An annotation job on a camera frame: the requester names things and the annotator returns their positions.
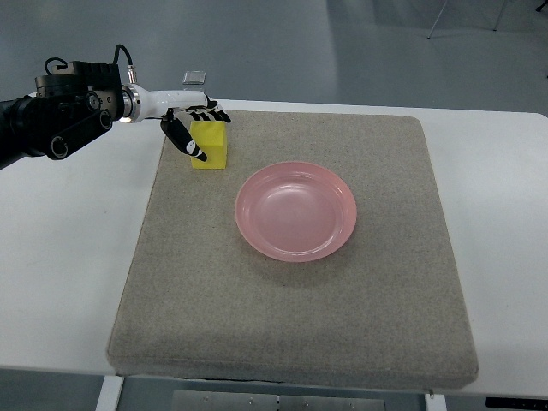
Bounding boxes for white table leg frame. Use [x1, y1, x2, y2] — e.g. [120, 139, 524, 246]
[95, 376, 124, 411]

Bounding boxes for yellow cube block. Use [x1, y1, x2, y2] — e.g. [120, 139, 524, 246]
[190, 121, 228, 170]

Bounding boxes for beige fabric mat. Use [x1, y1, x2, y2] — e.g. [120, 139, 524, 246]
[106, 111, 479, 390]

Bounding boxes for small clear plastic box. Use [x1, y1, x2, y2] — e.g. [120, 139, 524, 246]
[182, 70, 206, 86]

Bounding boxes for grey metal base plate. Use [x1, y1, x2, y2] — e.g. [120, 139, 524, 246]
[171, 390, 386, 411]

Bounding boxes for metal chair legs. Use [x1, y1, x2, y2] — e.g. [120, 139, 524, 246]
[426, 1, 547, 39]

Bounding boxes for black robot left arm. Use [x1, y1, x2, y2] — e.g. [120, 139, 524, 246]
[1, 45, 135, 169]

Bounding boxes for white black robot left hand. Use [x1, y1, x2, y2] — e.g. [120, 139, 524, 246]
[135, 86, 231, 163]

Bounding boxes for pink plate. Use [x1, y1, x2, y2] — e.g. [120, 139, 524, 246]
[235, 162, 357, 263]

